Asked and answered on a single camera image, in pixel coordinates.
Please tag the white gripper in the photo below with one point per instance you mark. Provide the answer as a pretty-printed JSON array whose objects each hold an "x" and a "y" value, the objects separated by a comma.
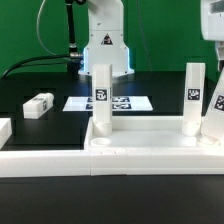
[{"x": 212, "y": 26}]

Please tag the white desk top panel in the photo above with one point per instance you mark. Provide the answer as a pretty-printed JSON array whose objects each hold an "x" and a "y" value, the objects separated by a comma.
[{"x": 150, "y": 145}]

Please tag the white block at left edge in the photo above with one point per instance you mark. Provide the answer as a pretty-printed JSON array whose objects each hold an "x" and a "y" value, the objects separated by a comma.
[{"x": 5, "y": 130}]

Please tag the white L-shaped fixture wall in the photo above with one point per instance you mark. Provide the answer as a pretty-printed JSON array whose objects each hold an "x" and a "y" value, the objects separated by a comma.
[{"x": 44, "y": 163}]

